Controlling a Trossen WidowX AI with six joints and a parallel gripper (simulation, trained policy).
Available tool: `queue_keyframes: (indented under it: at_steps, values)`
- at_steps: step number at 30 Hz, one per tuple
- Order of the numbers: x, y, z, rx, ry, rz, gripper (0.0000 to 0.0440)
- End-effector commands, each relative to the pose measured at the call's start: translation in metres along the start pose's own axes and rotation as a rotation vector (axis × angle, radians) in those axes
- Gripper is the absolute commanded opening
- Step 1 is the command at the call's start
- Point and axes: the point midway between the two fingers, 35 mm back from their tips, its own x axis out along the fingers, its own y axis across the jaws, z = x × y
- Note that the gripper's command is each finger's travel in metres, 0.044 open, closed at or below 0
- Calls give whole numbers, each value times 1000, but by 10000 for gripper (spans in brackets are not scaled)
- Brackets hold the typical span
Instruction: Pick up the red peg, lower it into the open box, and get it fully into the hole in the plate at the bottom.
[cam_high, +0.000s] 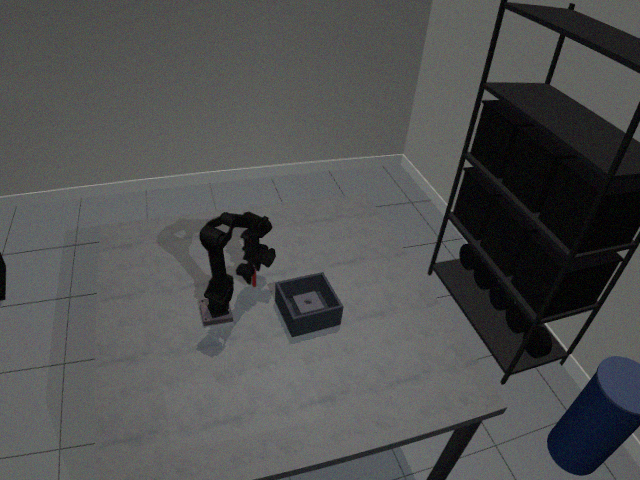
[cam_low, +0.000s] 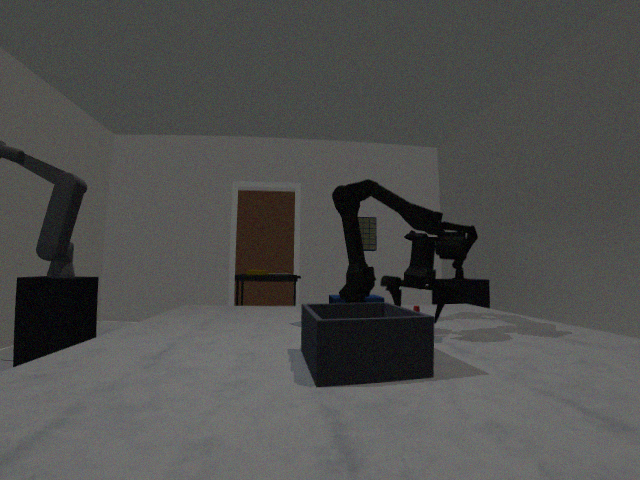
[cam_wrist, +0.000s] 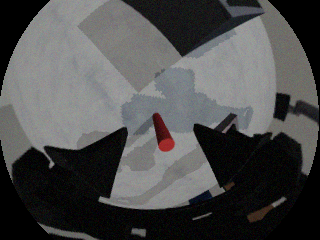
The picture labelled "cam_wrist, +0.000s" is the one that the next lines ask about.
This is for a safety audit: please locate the red peg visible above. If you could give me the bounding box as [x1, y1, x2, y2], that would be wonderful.
[152, 113, 175, 152]

